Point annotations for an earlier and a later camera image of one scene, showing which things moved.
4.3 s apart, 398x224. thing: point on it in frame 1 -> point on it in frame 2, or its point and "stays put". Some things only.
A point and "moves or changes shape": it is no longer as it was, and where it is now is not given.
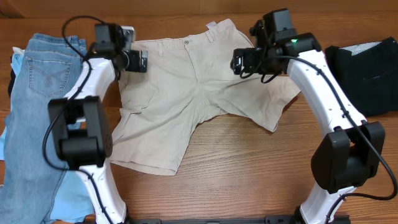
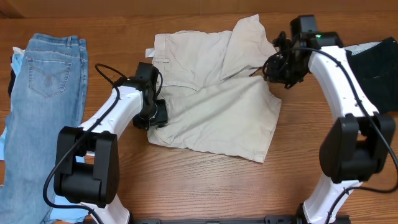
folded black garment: x=370 y=71 stays put
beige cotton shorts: x=188 y=78 moves or changes shape
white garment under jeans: x=18 y=50 stays put
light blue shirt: x=74 y=200 stays put
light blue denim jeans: x=29 y=187 stays put
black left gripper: x=134 y=65 -> x=161 y=117
